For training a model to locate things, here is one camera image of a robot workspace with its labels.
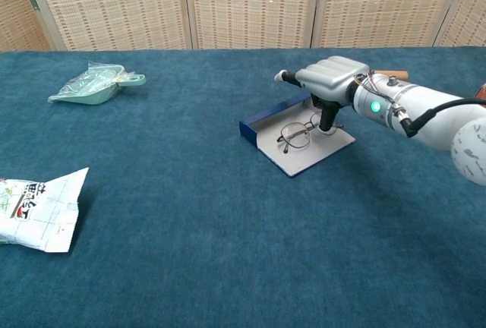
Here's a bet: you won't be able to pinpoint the blue and white box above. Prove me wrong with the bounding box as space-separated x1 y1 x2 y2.
238 90 357 178

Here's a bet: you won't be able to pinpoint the wooden rolling pin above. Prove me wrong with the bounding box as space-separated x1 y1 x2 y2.
374 70 409 80

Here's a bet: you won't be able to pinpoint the white snack bag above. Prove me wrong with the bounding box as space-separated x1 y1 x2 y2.
0 167 90 254

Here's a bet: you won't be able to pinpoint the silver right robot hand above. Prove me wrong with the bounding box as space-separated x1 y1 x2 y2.
273 55 371 134

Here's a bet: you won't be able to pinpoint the woven bamboo folding screen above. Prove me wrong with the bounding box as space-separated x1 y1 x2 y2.
0 0 486 52

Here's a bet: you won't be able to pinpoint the blue velvet tablecloth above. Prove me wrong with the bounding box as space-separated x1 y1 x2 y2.
0 45 486 328

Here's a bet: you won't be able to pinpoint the thin metal eyeglasses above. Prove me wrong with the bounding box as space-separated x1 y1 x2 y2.
276 111 345 153

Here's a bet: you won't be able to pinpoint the green dustpan in plastic bag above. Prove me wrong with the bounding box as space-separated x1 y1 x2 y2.
47 61 147 106

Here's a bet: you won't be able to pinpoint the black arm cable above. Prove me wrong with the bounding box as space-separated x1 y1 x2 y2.
400 96 486 139

